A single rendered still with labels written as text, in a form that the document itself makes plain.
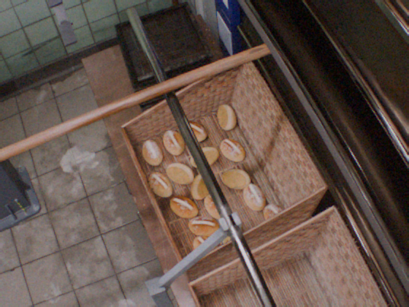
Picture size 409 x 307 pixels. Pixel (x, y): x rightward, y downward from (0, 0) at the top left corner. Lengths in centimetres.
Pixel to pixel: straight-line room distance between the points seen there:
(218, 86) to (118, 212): 89
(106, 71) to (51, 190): 73
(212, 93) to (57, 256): 107
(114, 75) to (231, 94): 49
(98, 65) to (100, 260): 83
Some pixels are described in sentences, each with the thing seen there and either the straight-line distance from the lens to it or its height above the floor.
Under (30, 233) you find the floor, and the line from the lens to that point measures 286.
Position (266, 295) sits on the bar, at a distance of 136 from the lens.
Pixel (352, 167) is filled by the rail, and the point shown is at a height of 144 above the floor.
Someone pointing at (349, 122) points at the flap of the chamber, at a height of 141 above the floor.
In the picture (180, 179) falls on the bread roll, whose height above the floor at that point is 63.
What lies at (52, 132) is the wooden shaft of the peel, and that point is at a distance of 159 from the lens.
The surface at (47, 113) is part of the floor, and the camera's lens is 315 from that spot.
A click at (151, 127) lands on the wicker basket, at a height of 66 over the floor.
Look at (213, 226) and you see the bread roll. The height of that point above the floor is 63.
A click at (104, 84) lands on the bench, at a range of 242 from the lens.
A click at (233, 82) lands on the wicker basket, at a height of 73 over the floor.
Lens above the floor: 248
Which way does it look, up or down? 60 degrees down
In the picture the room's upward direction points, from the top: 10 degrees counter-clockwise
